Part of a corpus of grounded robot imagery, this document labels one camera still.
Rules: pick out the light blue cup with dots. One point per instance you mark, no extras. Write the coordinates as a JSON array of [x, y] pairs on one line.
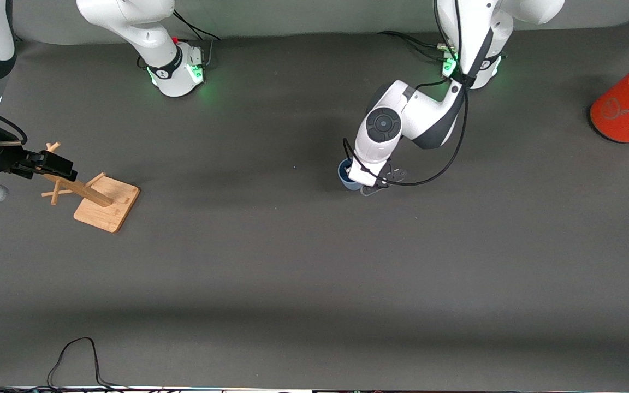
[[344, 177]]

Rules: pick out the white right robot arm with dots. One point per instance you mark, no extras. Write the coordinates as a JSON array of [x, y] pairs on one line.
[[150, 33]]

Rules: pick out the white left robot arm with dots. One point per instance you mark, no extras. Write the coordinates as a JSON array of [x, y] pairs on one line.
[[429, 109]]

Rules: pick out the wooden cup rack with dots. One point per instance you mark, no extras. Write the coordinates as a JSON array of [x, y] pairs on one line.
[[108, 204]]

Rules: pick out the orange cylindrical can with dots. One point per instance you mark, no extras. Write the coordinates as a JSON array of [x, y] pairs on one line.
[[625, 112]]

